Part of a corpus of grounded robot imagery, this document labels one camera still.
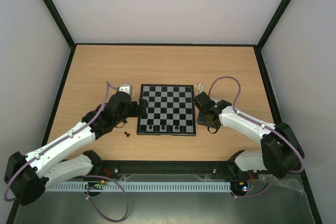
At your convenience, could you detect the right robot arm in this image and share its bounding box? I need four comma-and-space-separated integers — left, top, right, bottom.
194, 92, 304, 178

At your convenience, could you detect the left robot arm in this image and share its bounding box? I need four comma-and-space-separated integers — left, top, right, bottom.
4, 91, 148, 206

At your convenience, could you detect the black and silver chessboard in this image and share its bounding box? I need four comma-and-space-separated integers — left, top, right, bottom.
137, 84, 196, 136

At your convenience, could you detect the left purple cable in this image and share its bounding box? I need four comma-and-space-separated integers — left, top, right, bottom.
3, 81, 129, 222

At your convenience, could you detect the black aluminium frame rail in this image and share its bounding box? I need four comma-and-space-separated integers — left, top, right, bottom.
26, 159, 305, 180

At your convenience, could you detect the white slotted cable duct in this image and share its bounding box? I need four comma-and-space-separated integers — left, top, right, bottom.
46, 181, 232, 193

